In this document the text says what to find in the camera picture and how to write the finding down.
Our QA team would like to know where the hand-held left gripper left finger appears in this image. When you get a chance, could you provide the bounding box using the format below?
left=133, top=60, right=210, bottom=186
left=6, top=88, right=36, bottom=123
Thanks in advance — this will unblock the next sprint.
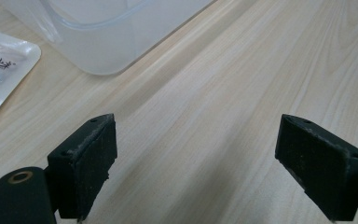
left=45, top=113, right=118, bottom=222

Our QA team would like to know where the clear plastic container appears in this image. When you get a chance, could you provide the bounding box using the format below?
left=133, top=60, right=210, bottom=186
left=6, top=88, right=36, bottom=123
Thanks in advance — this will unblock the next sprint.
left=0, top=0, right=217, bottom=77

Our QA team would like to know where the white and red snack packet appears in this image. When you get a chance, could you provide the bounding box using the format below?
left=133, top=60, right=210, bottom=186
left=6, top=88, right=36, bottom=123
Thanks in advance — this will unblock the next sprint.
left=0, top=27, right=42, bottom=129

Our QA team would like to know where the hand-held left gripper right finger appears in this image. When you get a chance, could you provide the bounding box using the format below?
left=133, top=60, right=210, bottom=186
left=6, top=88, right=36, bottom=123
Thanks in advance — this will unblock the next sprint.
left=274, top=113, right=358, bottom=222

